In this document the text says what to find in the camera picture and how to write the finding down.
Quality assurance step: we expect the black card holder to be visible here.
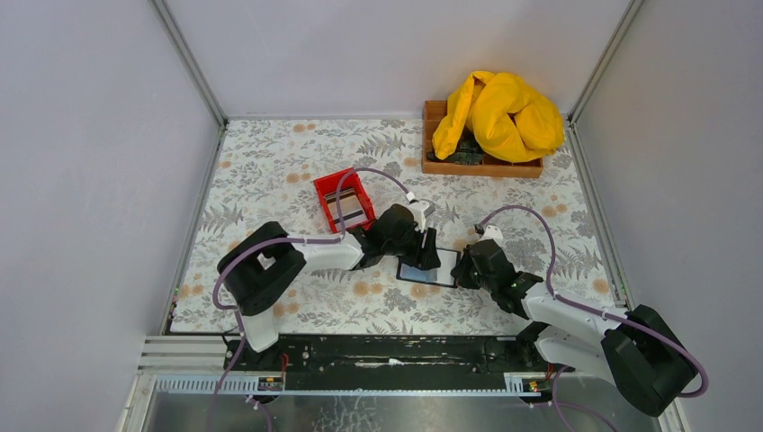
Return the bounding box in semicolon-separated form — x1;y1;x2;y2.
396;248;462;288

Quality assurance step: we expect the red plastic bin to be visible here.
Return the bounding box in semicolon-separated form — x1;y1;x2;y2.
313;168;376;233

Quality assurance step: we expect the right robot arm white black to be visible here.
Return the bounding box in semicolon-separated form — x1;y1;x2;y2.
451;239;699;417

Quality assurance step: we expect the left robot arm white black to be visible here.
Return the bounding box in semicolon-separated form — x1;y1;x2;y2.
215;200;441;352

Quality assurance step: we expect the dark green object in tray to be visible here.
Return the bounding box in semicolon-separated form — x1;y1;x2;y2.
426;132;486;166

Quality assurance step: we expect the wooden tray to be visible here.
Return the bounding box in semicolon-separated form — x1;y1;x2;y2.
421;100;543;179

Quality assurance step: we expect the floral table mat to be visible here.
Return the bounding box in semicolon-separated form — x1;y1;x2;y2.
168;119;613;335

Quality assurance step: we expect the yellow cloth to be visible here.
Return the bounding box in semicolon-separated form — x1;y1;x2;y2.
432;71;565;163

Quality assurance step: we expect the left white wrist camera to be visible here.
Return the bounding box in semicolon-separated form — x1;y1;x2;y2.
407;200;435;232

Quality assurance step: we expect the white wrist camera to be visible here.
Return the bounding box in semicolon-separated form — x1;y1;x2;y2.
407;200;435;232
478;225;504;242

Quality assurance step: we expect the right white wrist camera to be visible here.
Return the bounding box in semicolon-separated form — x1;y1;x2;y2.
478;225;504;242

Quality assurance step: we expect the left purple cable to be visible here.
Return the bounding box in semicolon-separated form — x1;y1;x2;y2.
211;166;418;311

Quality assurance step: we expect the purple cable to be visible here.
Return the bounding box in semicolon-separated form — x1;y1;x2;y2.
211;166;418;311
474;205;711;400

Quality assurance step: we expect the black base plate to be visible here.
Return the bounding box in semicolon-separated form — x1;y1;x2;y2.
223;335;560;392

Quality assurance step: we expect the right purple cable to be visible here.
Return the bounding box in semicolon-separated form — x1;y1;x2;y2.
474;205;711;400

